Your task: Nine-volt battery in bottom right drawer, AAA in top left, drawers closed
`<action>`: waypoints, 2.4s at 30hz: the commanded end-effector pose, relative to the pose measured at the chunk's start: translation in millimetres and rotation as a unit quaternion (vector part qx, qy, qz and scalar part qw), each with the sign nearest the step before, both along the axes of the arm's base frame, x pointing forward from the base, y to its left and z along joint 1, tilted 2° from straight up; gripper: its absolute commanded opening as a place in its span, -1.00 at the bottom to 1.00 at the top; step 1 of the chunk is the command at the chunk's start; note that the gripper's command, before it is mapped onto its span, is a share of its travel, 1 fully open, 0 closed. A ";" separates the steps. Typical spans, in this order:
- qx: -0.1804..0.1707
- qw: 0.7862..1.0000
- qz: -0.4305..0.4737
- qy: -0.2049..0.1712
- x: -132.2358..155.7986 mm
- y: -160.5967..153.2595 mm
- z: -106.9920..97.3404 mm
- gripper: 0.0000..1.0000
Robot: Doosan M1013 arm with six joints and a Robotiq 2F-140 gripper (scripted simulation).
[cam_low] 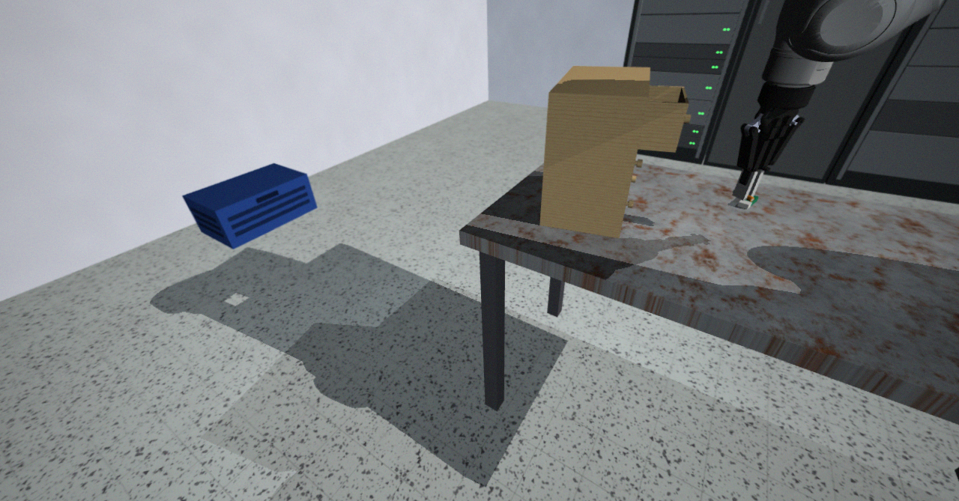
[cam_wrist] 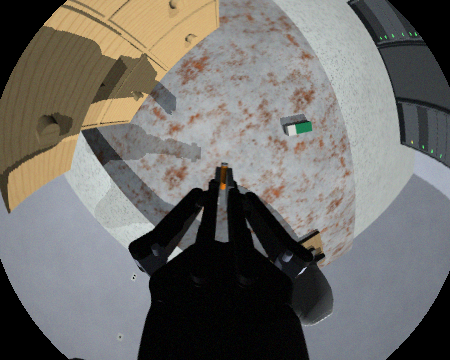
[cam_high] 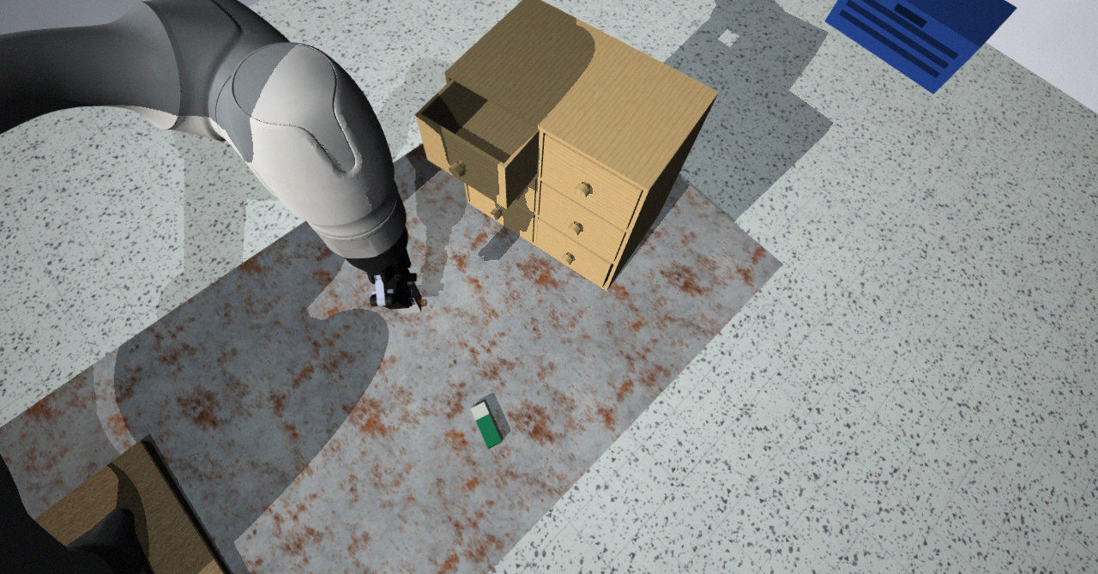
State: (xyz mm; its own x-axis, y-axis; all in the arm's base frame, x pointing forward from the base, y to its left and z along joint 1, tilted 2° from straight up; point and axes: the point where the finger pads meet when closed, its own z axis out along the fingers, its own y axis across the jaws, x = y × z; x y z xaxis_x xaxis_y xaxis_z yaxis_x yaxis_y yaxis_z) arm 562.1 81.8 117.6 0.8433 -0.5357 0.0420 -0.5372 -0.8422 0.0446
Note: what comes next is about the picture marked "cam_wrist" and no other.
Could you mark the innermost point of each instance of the orange aaa battery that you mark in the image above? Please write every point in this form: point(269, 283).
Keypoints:
point(224, 167)

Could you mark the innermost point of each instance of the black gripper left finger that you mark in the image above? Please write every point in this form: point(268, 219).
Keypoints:
point(149, 250)

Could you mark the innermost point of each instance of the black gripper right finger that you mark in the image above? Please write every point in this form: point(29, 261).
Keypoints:
point(286, 253)

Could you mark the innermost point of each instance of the small wooden chest of drawers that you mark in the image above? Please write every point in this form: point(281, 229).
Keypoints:
point(103, 20)

